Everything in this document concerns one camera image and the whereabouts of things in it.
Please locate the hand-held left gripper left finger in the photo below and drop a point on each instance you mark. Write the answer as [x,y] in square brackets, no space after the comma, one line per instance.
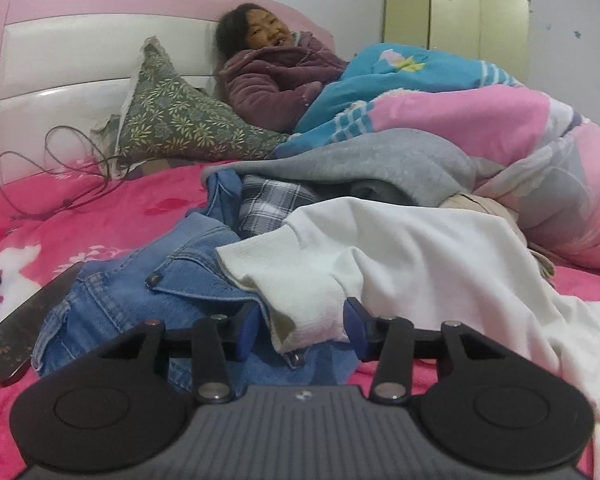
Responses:
[247,332]

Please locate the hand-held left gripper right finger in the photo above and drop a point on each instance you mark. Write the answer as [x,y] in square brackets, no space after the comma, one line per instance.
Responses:
[355,330]

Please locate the white bear-print sweatshirt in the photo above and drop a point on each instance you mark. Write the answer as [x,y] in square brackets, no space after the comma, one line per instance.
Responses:
[430,270]

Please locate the blue jeans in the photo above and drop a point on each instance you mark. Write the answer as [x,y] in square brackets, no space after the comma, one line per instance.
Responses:
[130,300]

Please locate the plaid shirt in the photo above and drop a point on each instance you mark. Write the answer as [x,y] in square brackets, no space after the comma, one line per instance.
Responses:
[275,200]

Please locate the blue shirt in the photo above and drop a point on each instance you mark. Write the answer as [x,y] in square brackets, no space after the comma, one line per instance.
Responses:
[225,195]

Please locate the grey fleece garment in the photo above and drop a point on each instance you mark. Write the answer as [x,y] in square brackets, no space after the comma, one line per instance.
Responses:
[355,160]

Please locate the beige crumpled garment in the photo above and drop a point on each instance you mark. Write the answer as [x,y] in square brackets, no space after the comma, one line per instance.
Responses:
[500,215]

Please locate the green floral pillow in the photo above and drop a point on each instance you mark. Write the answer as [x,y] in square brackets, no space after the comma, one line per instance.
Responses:
[180,110]

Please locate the pink blue floral quilt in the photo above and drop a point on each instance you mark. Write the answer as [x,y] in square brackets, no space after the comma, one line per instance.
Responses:
[455,120]

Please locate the pale yellow wardrobe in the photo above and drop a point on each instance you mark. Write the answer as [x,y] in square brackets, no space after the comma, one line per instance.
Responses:
[455,25]

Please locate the pink white bed headboard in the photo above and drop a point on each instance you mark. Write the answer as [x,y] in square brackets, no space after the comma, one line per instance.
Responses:
[55,60]

